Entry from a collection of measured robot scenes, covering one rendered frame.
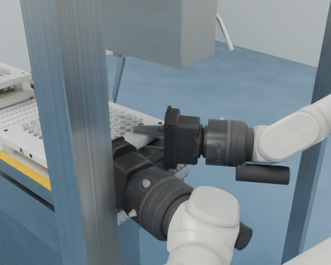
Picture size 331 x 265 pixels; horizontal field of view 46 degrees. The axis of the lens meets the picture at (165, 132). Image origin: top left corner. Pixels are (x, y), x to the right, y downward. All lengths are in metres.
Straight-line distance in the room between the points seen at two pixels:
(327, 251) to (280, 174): 0.53
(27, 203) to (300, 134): 0.51
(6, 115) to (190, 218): 0.71
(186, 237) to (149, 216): 0.11
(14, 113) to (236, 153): 0.60
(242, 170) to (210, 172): 1.66
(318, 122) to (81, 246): 0.44
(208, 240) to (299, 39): 4.19
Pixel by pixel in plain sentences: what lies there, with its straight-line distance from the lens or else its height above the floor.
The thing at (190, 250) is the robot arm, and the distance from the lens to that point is 0.42.
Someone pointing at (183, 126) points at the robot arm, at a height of 0.99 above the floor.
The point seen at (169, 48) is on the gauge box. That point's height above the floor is 1.13.
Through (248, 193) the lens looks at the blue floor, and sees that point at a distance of 2.24.
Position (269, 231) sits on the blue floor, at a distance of 2.02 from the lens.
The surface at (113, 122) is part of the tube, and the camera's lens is 0.77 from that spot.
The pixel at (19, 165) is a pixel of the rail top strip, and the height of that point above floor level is 0.92.
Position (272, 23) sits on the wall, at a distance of 4.73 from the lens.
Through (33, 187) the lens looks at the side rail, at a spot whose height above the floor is 0.90.
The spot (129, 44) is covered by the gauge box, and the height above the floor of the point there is 1.12.
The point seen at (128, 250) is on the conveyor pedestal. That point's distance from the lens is 0.99.
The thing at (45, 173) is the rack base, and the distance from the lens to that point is 0.74.
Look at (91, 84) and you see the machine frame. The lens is 0.44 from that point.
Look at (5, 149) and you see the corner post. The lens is 0.82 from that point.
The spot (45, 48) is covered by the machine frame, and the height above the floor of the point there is 1.20.
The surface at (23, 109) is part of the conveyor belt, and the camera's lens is 1.09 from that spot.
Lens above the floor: 1.30
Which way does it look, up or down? 28 degrees down
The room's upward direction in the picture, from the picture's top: straight up
